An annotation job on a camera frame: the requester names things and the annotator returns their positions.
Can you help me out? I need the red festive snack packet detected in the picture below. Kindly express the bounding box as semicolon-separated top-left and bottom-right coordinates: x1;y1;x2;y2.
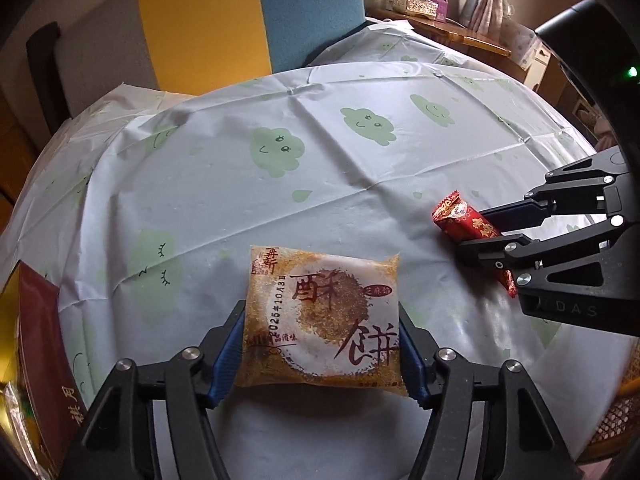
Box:
432;190;518;298

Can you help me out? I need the flaky pastry white packet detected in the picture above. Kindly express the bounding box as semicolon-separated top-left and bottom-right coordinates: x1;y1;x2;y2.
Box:
235;246;406;394

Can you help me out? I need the cardboard box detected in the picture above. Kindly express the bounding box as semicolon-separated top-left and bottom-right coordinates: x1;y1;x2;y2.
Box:
499;16;582;111

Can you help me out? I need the wicker chair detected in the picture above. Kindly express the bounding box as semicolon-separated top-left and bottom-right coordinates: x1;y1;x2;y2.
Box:
577;348;639;464

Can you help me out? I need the gold red gift box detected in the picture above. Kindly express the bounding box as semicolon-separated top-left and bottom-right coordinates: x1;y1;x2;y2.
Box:
1;262;87;479

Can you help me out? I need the wooden side table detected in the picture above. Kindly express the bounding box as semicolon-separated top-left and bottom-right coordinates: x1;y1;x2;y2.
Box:
366;8;511;68

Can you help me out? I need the cloud-print white tablecloth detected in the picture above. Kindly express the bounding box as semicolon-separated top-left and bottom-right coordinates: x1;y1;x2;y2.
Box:
1;23;639;479

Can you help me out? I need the right side curtain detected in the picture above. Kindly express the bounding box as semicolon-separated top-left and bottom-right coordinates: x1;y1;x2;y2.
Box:
460;0;506;40

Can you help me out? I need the pink small box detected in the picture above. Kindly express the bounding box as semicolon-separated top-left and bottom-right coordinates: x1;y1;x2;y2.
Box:
431;0;448;23

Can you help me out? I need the patterned tissue box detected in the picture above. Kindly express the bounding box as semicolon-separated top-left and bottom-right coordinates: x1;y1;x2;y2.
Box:
385;0;438;20

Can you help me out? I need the grey yellow blue chair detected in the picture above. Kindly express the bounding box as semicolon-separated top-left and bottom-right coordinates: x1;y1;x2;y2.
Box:
26;0;366;133

